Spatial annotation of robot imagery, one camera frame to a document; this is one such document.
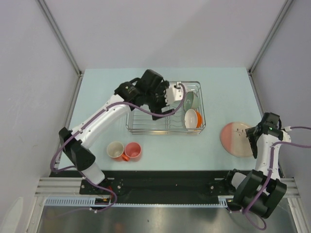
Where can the pink cup orange handle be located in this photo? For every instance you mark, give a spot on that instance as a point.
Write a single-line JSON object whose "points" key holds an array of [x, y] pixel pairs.
{"points": [[132, 152]]}

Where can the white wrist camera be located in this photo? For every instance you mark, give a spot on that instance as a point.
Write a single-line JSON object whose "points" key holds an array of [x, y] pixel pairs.
{"points": [[287, 129], [175, 92]]}

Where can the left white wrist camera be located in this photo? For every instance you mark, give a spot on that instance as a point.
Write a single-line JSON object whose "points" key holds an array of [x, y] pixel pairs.
{"points": [[175, 92]]}

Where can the aluminium front rail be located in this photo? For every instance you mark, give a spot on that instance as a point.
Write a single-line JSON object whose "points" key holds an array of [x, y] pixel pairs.
{"points": [[70, 187]]}

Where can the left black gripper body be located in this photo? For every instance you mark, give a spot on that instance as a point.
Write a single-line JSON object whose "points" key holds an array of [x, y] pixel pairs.
{"points": [[156, 99]]}

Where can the right aluminium frame post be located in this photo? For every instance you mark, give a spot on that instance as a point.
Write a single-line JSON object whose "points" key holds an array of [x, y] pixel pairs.
{"points": [[271, 34]]}

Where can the pink and cream plate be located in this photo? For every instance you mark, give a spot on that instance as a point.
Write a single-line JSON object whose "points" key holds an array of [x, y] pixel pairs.
{"points": [[234, 141]]}

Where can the left aluminium frame post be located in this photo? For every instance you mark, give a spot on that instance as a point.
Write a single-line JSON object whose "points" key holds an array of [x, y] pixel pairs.
{"points": [[58, 35]]}

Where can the metal wire dish rack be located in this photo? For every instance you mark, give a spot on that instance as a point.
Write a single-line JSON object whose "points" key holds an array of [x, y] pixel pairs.
{"points": [[138, 122]]}

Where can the aluminium frame post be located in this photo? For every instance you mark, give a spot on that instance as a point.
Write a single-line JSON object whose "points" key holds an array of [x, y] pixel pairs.
{"points": [[58, 35], [271, 34]]}

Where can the green bowl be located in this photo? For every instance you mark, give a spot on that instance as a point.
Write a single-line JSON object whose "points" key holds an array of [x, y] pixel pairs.
{"points": [[191, 101]]}

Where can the white slotted cable duct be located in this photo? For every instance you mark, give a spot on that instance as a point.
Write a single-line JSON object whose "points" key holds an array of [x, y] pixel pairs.
{"points": [[98, 202]]}

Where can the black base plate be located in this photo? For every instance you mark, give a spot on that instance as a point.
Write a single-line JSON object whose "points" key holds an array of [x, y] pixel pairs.
{"points": [[208, 182]]}

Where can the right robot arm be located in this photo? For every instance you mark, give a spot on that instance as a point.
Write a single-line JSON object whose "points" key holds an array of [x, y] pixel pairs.
{"points": [[261, 190]]}

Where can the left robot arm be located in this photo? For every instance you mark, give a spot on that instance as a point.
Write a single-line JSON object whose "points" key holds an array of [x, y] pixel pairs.
{"points": [[77, 141]]}

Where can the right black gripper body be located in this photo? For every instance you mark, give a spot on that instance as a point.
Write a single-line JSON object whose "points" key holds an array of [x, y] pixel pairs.
{"points": [[252, 139]]}

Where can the white and orange bowl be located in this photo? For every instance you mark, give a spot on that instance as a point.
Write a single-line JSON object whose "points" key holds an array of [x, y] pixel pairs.
{"points": [[192, 119]]}

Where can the cream cup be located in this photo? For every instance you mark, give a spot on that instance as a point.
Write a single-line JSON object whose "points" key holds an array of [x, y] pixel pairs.
{"points": [[115, 150]]}

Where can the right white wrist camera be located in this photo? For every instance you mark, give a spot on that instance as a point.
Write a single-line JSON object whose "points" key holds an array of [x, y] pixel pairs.
{"points": [[287, 129]]}

